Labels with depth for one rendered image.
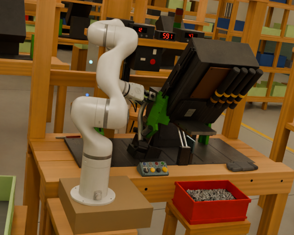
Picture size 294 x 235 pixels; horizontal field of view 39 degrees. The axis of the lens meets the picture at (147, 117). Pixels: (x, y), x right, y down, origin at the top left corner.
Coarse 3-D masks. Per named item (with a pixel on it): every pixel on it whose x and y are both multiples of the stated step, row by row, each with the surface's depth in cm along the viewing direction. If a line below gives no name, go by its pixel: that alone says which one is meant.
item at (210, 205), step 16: (176, 192) 204; (192, 192) 205; (208, 192) 205; (224, 192) 210; (240, 192) 205; (192, 208) 188; (208, 208) 191; (224, 208) 194; (240, 208) 198; (192, 224) 190
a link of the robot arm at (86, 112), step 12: (84, 96) 164; (72, 108) 160; (84, 108) 159; (96, 108) 159; (72, 120) 161; (84, 120) 160; (96, 120) 160; (84, 132) 161; (96, 132) 167; (84, 144) 165; (96, 144) 162; (108, 144) 165; (96, 156) 163; (108, 156) 166
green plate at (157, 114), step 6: (162, 96) 229; (156, 102) 234; (162, 102) 228; (156, 108) 232; (162, 108) 226; (150, 114) 236; (156, 114) 230; (162, 114) 229; (150, 120) 234; (156, 120) 228; (162, 120) 230; (168, 120) 232
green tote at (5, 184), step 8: (0, 176) 174; (8, 176) 175; (0, 184) 175; (8, 184) 176; (0, 192) 176; (8, 192) 177; (8, 200) 178; (8, 208) 151; (8, 216) 146; (8, 224) 141; (8, 232) 150
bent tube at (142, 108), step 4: (152, 92) 235; (148, 96) 236; (152, 96) 236; (152, 100) 233; (144, 104) 239; (140, 108) 241; (144, 108) 241; (140, 112) 241; (140, 116) 240; (140, 120) 239; (140, 124) 237; (140, 128) 236; (140, 136) 233; (140, 140) 235
